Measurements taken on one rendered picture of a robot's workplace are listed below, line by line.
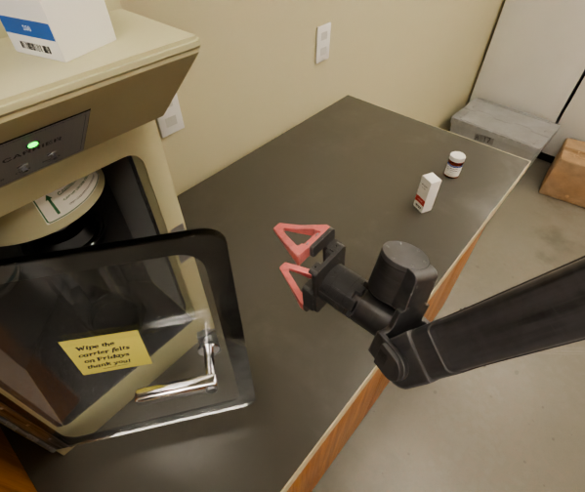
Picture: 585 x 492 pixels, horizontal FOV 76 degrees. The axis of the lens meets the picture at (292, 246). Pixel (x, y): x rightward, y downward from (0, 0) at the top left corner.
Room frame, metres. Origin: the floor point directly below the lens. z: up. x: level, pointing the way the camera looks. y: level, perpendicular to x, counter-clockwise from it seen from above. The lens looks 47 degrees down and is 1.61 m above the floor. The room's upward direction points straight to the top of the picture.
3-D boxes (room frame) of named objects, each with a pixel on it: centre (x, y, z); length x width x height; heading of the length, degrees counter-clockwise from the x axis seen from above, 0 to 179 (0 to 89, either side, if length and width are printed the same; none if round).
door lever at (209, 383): (0.18, 0.13, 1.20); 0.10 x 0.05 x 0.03; 103
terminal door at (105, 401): (0.19, 0.21, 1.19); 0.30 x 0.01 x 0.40; 103
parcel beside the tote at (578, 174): (2.00, -1.93, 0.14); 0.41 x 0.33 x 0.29; 55
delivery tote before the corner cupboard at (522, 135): (2.37, -1.47, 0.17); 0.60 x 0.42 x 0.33; 47
